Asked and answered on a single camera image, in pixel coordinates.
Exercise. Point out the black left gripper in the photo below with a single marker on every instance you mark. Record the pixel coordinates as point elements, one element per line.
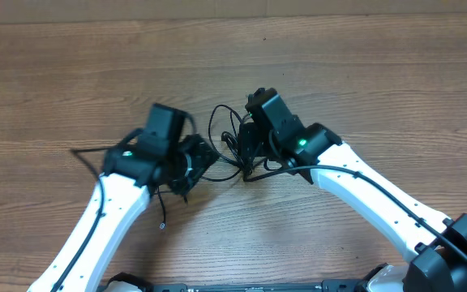
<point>202,154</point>

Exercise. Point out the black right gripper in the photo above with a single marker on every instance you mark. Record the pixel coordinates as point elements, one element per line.
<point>247,151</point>

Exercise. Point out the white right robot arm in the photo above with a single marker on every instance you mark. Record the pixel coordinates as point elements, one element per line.
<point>432,245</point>

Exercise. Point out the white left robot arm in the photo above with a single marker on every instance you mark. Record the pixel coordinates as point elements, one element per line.
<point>132,172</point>

